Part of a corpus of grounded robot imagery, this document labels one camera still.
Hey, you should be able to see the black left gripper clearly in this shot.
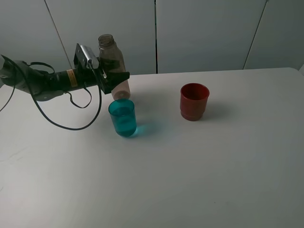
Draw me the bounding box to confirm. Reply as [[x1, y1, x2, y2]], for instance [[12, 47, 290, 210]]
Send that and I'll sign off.
[[73, 43, 130, 94]]

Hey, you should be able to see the brown transparent water bottle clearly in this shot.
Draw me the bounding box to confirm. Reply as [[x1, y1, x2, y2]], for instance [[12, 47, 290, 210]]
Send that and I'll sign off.
[[98, 34, 131, 100]]

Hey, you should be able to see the teal transparent plastic cup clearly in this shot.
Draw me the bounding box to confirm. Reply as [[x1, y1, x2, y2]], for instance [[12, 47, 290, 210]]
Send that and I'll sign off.
[[108, 99, 137, 137]]

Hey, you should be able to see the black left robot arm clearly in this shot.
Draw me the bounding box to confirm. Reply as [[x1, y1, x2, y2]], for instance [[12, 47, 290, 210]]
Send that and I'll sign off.
[[0, 44, 115, 102]]

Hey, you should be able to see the red plastic cup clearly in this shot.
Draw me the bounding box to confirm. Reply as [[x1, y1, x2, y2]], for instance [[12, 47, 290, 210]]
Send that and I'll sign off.
[[180, 83, 210, 121]]

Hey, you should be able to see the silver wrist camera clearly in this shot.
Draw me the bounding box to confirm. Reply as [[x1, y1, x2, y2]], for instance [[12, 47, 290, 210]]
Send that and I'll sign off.
[[80, 45, 99, 69]]

